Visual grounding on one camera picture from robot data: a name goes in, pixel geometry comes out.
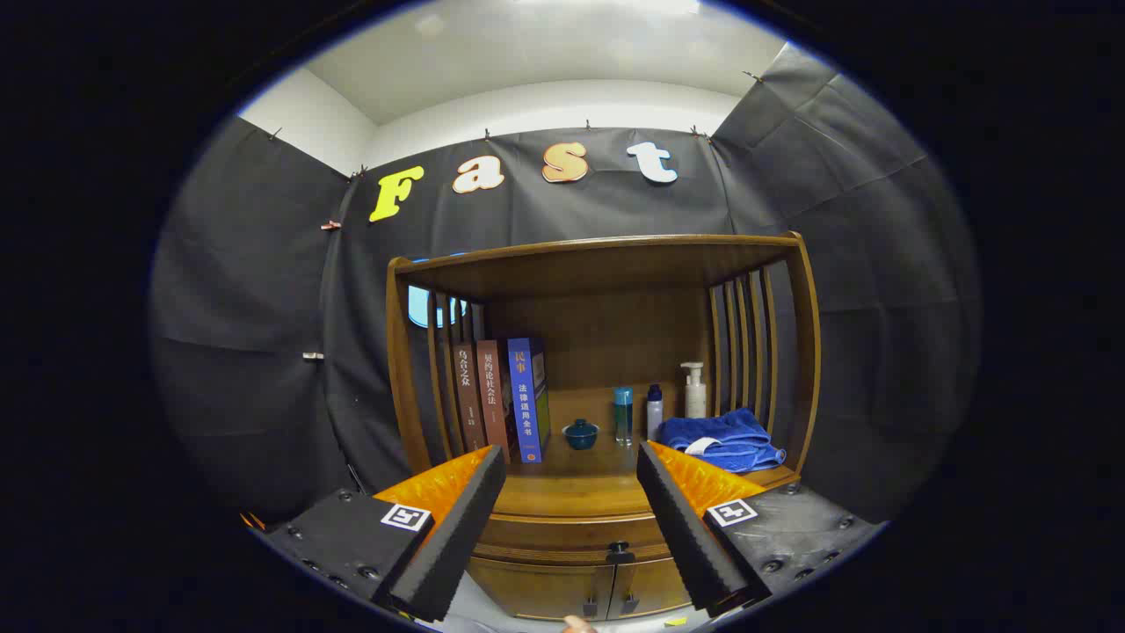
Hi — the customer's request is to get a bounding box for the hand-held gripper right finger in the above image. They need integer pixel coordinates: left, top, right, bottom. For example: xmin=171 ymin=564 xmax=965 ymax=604
xmin=636 ymin=440 xmax=884 ymax=618

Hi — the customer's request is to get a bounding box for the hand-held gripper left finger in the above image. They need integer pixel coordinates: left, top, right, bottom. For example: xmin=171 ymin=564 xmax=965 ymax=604
xmin=242 ymin=444 xmax=509 ymax=623

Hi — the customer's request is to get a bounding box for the wooden drawer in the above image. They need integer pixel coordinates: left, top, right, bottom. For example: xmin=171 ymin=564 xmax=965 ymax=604
xmin=475 ymin=513 xmax=682 ymax=568

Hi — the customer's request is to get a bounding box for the wooden cabinet door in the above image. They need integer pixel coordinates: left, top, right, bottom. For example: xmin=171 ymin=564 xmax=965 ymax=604
xmin=606 ymin=554 xmax=695 ymax=616
xmin=466 ymin=558 xmax=616 ymax=621

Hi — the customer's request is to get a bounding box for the wooden cabinet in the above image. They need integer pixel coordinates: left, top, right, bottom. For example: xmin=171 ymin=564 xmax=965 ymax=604
xmin=385 ymin=231 xmax=823 ymax=621

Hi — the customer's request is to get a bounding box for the folded blue towel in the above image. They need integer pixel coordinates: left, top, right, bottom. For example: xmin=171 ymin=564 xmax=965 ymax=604
xmin=659 ymin=407 xmax=788 ymax=474

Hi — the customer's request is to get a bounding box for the white pump bottle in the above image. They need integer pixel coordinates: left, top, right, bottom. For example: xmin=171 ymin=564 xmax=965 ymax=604
xmin=679 ymin=361 xmax=708 ymax=419

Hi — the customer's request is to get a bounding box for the dark brown book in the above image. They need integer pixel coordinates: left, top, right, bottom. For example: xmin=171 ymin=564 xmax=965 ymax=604
xmin=451 ymin=343 xmax=489 ymax=454

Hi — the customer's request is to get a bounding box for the reddish brown book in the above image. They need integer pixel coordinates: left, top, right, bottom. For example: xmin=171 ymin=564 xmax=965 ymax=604
xmin=475 ymin=340 xmax=519 ymax=462

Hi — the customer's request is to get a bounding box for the blue book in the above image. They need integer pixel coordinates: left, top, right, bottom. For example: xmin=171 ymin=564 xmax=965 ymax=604
xmin=507 ymin=337 xmax=552 ymax=464

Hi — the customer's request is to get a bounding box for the black backdrop cloth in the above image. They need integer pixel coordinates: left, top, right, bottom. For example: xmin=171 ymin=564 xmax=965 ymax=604
xmin=149 ymin=40 xmax=981 ymax=528

